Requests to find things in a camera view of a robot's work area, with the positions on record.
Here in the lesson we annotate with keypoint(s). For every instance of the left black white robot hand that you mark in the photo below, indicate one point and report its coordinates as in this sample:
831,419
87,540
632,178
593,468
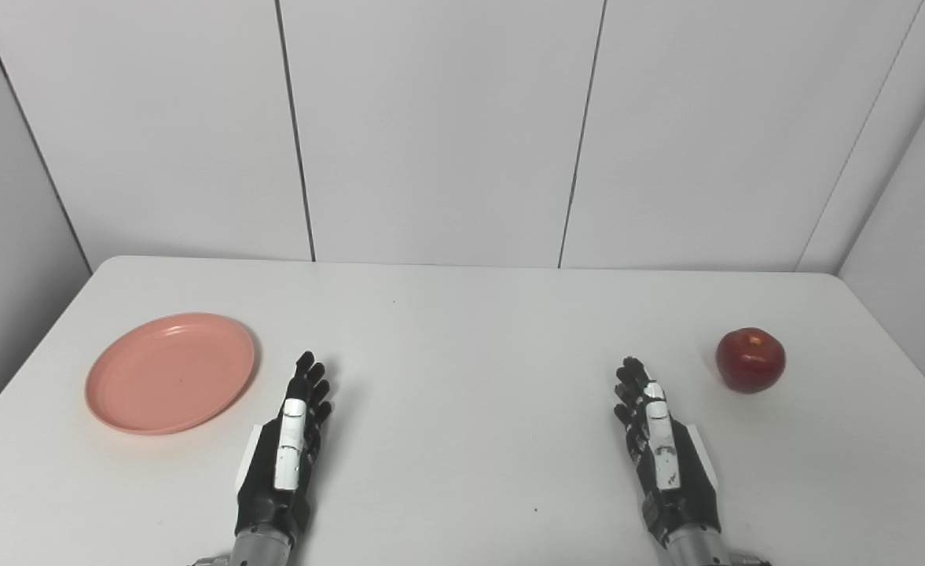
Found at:
288,440

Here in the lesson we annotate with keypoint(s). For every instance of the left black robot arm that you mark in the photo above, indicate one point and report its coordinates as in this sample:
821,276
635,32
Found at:
262,549

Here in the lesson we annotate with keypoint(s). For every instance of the pink round plate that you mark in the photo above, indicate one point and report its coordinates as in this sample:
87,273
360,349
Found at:
170,374

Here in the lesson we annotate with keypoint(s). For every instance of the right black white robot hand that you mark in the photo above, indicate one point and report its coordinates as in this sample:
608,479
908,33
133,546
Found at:
660,448

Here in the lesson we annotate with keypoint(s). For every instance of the red apple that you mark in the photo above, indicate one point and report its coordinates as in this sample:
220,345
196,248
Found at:
750,362

